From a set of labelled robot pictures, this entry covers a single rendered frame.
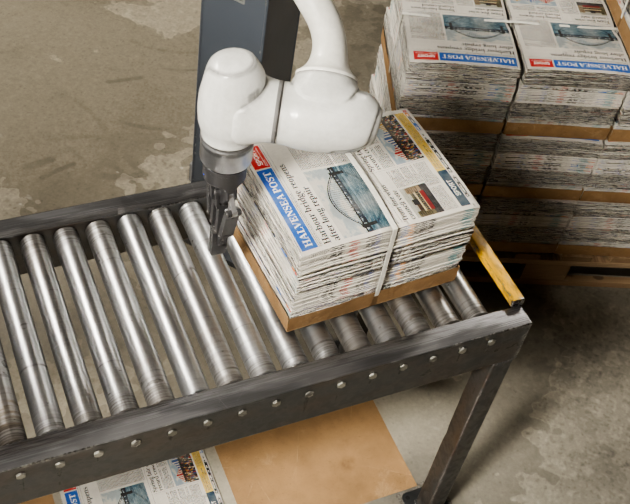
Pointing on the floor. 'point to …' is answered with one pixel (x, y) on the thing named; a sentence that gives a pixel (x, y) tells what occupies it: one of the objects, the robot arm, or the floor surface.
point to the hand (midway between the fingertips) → (218, 238)
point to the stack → (601, 28)
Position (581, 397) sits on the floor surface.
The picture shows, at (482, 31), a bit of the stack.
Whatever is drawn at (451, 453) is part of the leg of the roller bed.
